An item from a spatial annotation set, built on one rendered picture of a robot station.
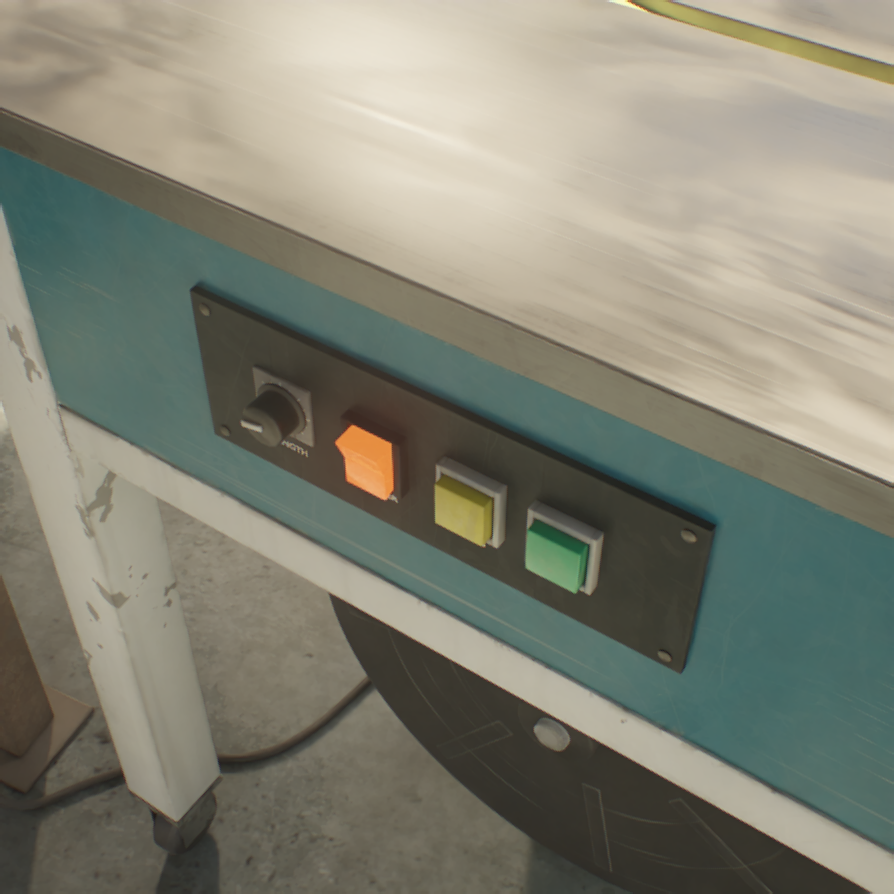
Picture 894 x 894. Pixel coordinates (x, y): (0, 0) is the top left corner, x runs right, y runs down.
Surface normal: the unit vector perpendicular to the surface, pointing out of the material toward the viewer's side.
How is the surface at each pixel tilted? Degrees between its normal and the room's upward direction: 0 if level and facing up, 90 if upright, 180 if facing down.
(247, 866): 0
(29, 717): 90
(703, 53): 0
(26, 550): 0
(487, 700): 90
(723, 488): 90
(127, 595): 90
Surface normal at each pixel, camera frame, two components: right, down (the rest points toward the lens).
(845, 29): 0.00, -0.71
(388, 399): -0.56, 0.59
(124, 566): 0.83, 0.40
